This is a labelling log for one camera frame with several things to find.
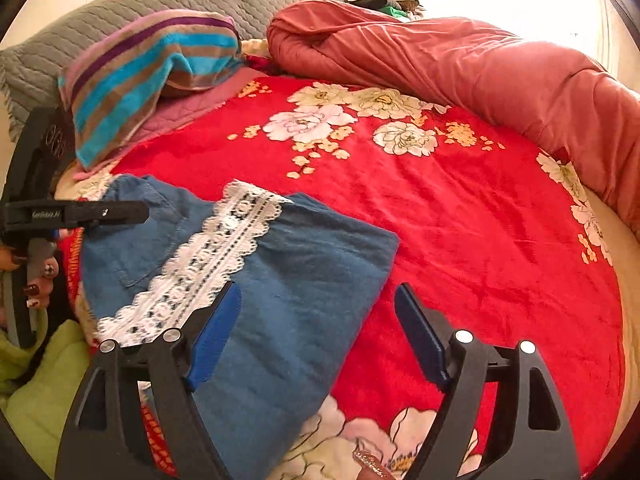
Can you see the dark red cloth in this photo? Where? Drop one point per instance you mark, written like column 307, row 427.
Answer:
column 260, row 64

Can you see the person's right hand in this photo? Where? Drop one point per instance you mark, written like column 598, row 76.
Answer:
column 372, row 470

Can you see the grey quilted pillow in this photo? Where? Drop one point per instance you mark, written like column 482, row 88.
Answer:
column 75, row 30

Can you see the red floral blanket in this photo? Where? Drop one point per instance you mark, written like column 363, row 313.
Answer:
column 475, row 220

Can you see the person's left hand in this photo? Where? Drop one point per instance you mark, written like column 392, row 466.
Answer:
column 46, row 286

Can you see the pile of clothes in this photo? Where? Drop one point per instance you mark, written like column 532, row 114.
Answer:
column 392, row 7

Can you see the green fleece garment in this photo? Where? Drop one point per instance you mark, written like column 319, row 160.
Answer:
column 45, row 400

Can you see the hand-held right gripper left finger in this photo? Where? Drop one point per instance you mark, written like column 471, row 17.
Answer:
column 215, row 340

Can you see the blue denim pants lace trim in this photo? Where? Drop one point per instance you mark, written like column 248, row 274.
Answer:
column 300, row 285

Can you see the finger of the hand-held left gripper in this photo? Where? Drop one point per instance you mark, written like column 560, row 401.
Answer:
column 110, row 214

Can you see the coral duvet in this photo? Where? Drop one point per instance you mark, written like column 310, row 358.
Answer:
column 475, row 65

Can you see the striped towel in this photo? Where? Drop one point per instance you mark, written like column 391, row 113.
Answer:
column 125, row 85

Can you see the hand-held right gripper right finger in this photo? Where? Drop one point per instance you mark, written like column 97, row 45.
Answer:
column 422, row 337

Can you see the pink quilted pillow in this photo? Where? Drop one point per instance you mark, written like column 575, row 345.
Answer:
column 190, row 105

